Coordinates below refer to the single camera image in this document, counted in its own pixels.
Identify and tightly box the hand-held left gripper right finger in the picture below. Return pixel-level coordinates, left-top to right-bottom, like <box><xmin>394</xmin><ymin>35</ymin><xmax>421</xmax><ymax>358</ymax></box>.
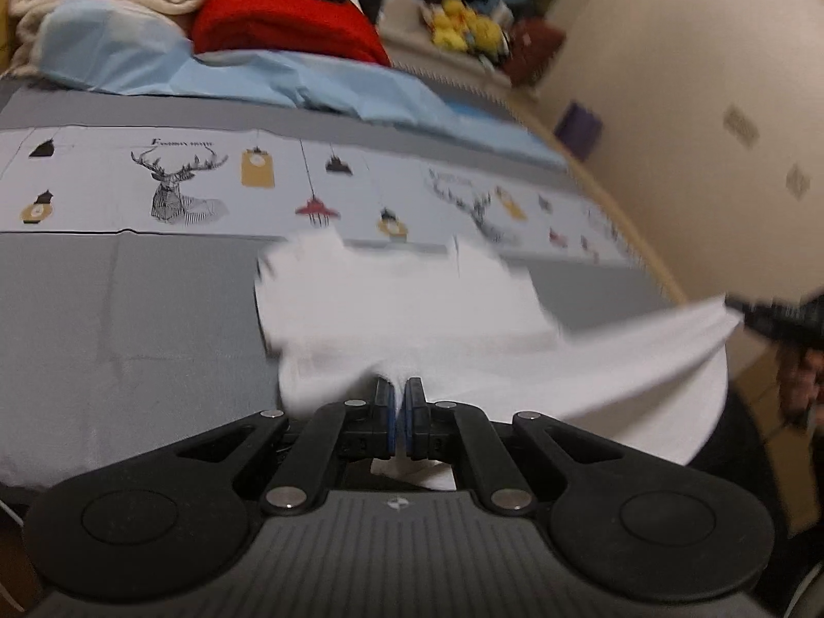
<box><xmin>405</xmin><ymin>379</ymin><xmax>619</xmax><ymax>516</ymax></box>

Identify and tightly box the wooden bed frame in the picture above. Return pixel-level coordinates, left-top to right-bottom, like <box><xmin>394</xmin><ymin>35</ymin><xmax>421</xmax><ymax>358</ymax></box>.
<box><xmin>560</xmin><ymin>158</ymin><xmax>686</xmax><ymax>306</ymax></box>

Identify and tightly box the person's right hand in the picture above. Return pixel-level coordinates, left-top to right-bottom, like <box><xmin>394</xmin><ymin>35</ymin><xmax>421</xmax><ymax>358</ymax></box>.
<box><xmin>776</xmin><ymin>342</ymin><xmax>824</xmax><ymax>429</ymax></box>

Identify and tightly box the cardboard box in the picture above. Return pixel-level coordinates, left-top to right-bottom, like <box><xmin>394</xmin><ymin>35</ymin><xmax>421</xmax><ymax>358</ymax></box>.
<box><xmin>730</xmin><ymin>360</ymin><xmax>805</xmax><ymax>461</ymax></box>

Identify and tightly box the dark red cushion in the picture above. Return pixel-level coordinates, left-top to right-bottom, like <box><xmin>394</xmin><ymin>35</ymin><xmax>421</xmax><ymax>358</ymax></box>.
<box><xmin>505</xmin><ymin>18</ymin><xmax>569</xmax><ymax>88</ymax></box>

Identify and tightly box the yellow duck plush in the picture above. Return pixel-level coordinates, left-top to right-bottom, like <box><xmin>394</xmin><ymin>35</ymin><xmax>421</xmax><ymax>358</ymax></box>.
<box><xmin>430</xmin><ymin>0</ymin><xmax>474</xmax><ymax>54</ymax></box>

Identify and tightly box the printed grey bed sheet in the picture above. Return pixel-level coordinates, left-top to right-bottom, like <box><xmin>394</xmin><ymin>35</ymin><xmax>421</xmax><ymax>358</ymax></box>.
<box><xmin>0</xmin><ymin>64</ymin><xmax>683</xmax><ymax>493</ymax></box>

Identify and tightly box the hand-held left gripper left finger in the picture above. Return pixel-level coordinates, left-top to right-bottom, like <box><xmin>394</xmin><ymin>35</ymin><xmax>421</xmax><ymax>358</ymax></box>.
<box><xmin>170</xmin><ymin>379</ymin><xmax>395</xmax><ymax>516</ymax></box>

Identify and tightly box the red blanket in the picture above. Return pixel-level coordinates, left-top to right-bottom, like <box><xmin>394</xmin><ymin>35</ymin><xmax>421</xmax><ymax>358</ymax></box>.
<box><xmin>191</xmin><ymin>0</ymin><xmax>393</xmax><ymax>68</ymax></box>

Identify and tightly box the white garment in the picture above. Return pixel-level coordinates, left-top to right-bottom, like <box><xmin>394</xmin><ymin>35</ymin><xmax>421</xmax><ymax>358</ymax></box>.
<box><xmin>254</xmin><ymin>230</ymin><xmax>743</xmax><ymax>491</ymax></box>

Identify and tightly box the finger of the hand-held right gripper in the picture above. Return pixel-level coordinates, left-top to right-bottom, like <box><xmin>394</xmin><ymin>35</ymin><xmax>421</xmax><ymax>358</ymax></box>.
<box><xmin>724</xmin><ymin>294</ymin><xmax>781</xmax><ymax>339</ymax></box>

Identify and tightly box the yellow round plush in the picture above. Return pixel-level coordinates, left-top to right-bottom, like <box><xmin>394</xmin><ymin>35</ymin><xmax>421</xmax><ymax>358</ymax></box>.
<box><xmin>469</xmin><ymin>13</ymin><xmax>504</xmax><ymax>58</ymax></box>

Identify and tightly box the light blue sheet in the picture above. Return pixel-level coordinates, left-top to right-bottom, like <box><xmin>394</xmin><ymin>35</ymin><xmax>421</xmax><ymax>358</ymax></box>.
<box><xmin>39</xmin><ymin>0</ymin><xmax>571</xmax><ymax>175</ymax></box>

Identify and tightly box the purple bag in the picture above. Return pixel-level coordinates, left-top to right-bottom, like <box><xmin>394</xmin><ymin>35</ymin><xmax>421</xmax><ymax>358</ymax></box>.
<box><xmin>555</xmin><ymin>101</ymin><xmax>604</xmax><ymax>163</ymax></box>

